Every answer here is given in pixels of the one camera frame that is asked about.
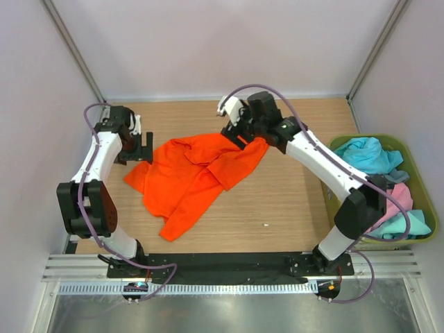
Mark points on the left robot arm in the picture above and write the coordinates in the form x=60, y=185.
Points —
x=86, y=206

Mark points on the grey t-shirt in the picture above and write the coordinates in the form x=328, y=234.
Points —
x=397, y=176

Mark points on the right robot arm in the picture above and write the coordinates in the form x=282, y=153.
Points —
x=362, y=197

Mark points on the light blue t-shirt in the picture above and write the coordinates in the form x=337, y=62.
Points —
x=367, y=155

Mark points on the orange t-shirt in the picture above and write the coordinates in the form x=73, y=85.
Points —
x=188, y=174

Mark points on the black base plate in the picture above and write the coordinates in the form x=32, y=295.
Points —
x=246, y=268

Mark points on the turquoise t-shirt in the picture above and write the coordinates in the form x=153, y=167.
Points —
x=394, y=227

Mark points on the pink t-shirt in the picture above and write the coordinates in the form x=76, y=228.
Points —
x=401, y=193

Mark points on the green laundry basket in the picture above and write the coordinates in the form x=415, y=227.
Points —
x=420, y=196

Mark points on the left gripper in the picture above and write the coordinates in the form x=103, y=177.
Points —
x=142, y=152

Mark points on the white slotted cable duct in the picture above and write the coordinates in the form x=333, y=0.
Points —
x=136, y=288

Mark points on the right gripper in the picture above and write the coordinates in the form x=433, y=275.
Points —
x=233, y=137

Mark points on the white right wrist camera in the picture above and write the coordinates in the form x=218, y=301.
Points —
x=232, y=107

